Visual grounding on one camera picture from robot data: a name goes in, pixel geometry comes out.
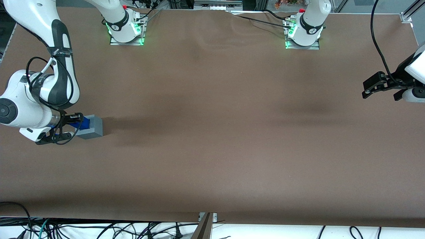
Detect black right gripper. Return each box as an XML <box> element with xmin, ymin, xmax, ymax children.
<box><xmin>52</xmin><ymin>113</ymin><xmax>84</xmax><ymax>141</ymax></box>

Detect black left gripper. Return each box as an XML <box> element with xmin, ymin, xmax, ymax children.
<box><xmin>362</xmin><ymin>56</ymin><xmax>415</xmax><ymax>99</ymax></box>

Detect blue plastic part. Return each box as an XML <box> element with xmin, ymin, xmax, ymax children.
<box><xmin>74</xmin><ymin>116</ymin><xmax>91</xmax><ymax>130</ymax></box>

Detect gray square base block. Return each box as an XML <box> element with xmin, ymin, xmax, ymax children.
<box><xmin>76</xmin><ymin>115</ymin><xmax>103</xmax><ymax>139</ymax></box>

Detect aluminium diagonal profile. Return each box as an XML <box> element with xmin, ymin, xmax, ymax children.
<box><xmin>403</xmin><ymin>0</ymin><xmax>425</xmax><ymax>15</ymax></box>

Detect colourful small objects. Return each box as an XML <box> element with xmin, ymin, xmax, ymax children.
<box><xmin>274</xmin><ymin>0</ymin><xmax>299</xmax><ymax>9</ymax></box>

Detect brown table mat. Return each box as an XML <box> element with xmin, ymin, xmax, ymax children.
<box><xmin>0</xmin><ymin>7</ymin><xmax>425</xmax><ymax>229</ymax></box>

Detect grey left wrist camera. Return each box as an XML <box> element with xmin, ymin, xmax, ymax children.
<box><xmin>393</xmin><ymin>87</ymin><xmax>425</xmax><ymax>103</ymax></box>

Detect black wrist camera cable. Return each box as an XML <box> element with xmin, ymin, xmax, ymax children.
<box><xmin>26</xmin><ymin>46</ymin><xmax>77</xmax><ymax>145</ymax></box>
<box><xmin>370</xmin><ymin>0</ymin><xmax>404</xmax><ymax>86</ymax></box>

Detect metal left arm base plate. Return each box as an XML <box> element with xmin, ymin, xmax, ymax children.
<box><xmin>285</xmin><ymin>40</ymin><xmax>321</xmax><ymax>50</ymax></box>

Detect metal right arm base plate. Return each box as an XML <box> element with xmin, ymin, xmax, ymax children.
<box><xmin>110</xmin><ymin>35</ymin><xmax>145</xmax><ymax>46</ymax></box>

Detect thick black cable loop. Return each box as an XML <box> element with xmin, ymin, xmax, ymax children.
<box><xmin>0</xmin><ymin>201</ymin><xmax>33</xmax><ymax>239</ymax></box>

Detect teal cable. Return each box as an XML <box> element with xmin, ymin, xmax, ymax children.
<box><xmin>37</xmin><ymin>218</ymin><xmax>51</xmax><ymax>239</ymax></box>

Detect aluminium side rail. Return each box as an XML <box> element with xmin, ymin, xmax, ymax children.
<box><xmin>0</xmin><ymin>23</ymin><xmax>17</xmax><ymax>63</ymax></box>

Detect black base power cable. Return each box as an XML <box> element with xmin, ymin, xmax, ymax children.
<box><xmin>263</xmin><ymin>9</ymin><xmax>289</xmax><ymax>21</ymax></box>
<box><xmin>226</xmin><ymin>10</ymin><xmax>294</xmax><ymax>30</ymax></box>

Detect aluminium profile post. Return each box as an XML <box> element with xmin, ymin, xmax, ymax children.
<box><xmin>190</xmin><ymin>212</ymin><xmax>213</xmax><ymax>239</ymax></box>

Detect aluminium frame with ports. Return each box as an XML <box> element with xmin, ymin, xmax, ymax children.
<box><xmin>194</xmin><ymin>0</ymin><xmax>243</xmax><ymax>11</ymax></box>

